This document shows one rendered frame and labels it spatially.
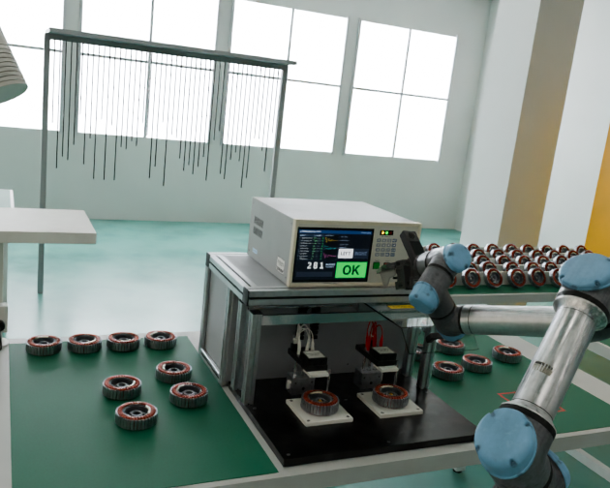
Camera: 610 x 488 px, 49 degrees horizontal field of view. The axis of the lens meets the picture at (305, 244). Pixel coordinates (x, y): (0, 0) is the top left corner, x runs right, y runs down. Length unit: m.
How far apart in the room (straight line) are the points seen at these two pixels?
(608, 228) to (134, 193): 5.21
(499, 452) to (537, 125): 4.77
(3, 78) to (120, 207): 6.00
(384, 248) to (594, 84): 6.64
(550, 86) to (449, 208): 4.46
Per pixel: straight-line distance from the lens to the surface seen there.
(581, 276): 1.53
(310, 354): 2.02
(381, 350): 2.13
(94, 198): 8.19
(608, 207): 5.76
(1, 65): 2.36
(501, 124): 5.96
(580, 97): 8.67
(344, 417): 1.99
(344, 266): 2.04
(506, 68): 6.01
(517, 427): 1.35
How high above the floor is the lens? 1.67
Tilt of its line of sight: 12 degrees down
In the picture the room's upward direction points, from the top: 7 degrees clockwise
